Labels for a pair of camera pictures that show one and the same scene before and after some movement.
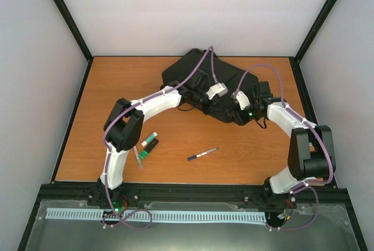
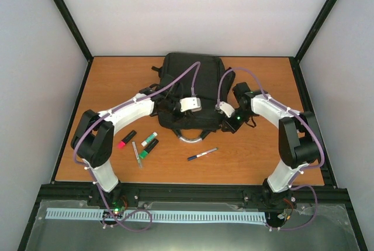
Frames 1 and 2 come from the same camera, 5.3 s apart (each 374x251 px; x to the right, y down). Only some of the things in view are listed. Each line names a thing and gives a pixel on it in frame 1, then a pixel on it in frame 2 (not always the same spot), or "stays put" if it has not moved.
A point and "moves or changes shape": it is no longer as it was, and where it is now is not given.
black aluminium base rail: (316, 196) stays put
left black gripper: (210, 108) → (173, 116)
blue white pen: (191, 157) stays put
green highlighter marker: (144, 153) stays put
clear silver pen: (137, 157) stays put
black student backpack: (223, 90) moves or changes shape
